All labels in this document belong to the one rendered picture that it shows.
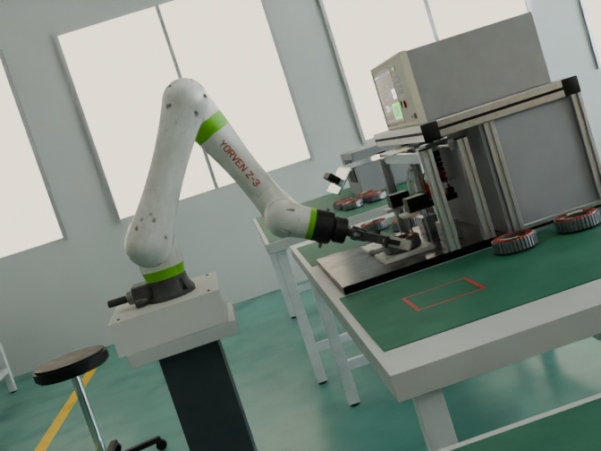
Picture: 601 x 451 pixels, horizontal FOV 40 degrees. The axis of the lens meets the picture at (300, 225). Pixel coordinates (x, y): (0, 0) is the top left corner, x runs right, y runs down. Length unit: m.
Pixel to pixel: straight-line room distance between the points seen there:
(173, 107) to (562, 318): 1.20
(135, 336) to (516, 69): 1.30
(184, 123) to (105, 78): 4.94
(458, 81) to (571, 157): 0.36
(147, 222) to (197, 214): 4.83
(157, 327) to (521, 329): 1.19
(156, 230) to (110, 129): 4.90
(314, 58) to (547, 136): 5.00
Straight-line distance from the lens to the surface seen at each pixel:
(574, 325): 1.50
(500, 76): 2.36
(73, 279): 7.23
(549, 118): 2.29
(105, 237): 7.15
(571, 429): 1.06
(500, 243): 2.08
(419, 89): 2.29
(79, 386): 3.87
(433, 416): 1.50
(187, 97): 2.22
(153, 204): 2.24
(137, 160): 7.08
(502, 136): 2.25
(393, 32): 7.28
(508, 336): 1.46
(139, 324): 2.36
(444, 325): 1.62
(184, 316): 2.35
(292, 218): 2.29
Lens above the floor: 1.18
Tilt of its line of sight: 6 degrees down
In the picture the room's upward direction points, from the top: 18 degrees counter-clockwise
